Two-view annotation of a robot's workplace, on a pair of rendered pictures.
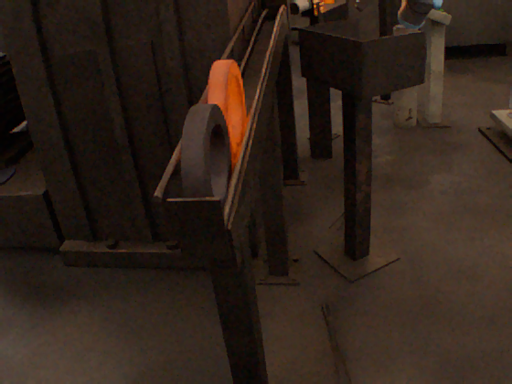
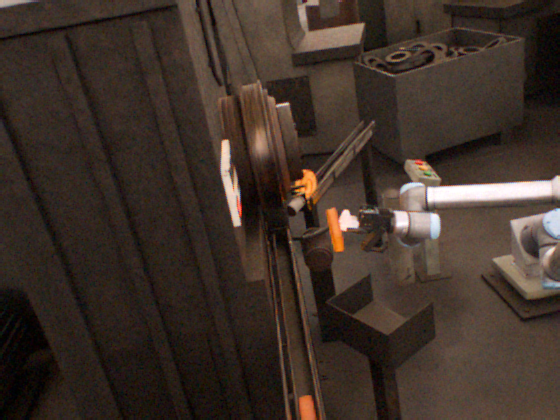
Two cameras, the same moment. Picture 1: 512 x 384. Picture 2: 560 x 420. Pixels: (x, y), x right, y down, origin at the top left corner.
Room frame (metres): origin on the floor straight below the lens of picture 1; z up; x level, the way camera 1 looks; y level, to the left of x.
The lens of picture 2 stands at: (-0.30, 0.18, 1.84)
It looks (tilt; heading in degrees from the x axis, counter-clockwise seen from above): 26 degrees down; 351
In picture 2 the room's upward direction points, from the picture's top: 12 degrees counter-clockwise
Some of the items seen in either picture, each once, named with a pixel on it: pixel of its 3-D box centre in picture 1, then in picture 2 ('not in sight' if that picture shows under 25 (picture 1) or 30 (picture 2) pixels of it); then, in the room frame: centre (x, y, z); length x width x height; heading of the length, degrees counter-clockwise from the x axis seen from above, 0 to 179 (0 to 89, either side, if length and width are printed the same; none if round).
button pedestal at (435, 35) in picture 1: (434, 65); (427, 220); (2.25, -0.98, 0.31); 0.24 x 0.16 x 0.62; 170
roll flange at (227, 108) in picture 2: not in sight; (241, 152); (1.73, -0.05, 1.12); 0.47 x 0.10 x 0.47; 170
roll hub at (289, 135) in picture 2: not in sight; (290, 142); (1.70, -0.23, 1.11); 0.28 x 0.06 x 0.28; 170
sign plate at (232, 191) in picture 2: not in sight; (231, 181); (1.40, 0.03, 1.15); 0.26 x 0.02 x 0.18; 170
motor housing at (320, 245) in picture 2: (319, 97); (322, 285); (2.01, -0.33, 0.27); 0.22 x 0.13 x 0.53; 170
